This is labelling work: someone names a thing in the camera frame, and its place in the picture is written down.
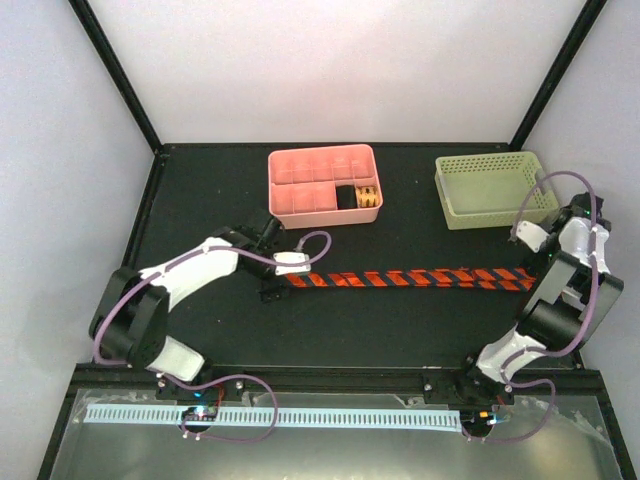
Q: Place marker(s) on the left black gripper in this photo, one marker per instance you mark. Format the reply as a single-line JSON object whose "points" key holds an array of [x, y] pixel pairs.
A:
{"points": [[267, 295]]}

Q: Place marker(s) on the orange navy striped tie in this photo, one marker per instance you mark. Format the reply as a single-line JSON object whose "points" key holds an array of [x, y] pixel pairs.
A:
{"points": [[492, 279]]}

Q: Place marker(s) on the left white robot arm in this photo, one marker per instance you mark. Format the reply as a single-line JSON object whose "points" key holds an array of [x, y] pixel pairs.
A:
{"points": [[130, 325]]}

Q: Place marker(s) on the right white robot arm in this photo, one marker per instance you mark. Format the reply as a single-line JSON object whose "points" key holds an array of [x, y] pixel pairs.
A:
{"points": [[572, 293]]}

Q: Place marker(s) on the pink compartment organizer box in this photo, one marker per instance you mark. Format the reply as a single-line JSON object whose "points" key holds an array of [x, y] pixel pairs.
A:
{"points": [[302, 185]]}

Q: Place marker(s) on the rolled black tie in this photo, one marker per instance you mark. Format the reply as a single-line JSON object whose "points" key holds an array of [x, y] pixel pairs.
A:
{"points": [[346, 198]]}

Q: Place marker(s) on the rolled yellow patterned tie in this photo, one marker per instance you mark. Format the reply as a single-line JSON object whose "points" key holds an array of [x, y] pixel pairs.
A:
{"points": [[367, 196]]}

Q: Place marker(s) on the green perforated plastic basket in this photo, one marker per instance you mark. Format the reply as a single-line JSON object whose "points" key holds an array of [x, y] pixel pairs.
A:
{"points": [[487, 190]]}

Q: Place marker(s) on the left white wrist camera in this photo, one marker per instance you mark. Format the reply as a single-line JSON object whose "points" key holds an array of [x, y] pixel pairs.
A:
{"points": [[291, 262]]}

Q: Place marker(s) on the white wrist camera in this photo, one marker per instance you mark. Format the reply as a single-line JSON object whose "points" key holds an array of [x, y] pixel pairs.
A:
{"points": [[291, 262], [531, 234]]}

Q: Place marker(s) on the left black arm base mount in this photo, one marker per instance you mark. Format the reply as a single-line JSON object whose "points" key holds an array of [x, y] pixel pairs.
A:
{"points": [[200, 390]]}

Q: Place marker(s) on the light blue slotted cable duct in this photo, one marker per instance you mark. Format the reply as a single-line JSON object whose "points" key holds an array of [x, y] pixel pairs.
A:
{"points": [[258, 417]]}

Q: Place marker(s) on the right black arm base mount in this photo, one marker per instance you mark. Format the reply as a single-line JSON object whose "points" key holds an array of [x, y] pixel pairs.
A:
{"points": [[463, 388]]}

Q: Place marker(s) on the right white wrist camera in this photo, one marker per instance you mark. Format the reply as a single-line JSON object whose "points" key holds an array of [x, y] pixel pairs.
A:
{"points": [[531, 234]]}

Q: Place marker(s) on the black left frame post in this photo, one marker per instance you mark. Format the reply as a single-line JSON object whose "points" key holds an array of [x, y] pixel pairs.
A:
{"points": [[98, 38]]}

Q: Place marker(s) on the black frame post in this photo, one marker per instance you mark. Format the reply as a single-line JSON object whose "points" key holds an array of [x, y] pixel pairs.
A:
{"points": [[582, 26], [98, 38]]}

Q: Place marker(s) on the black right frame post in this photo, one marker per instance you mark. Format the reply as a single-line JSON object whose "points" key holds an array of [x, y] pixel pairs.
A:
{"points": [[582, 26]]}

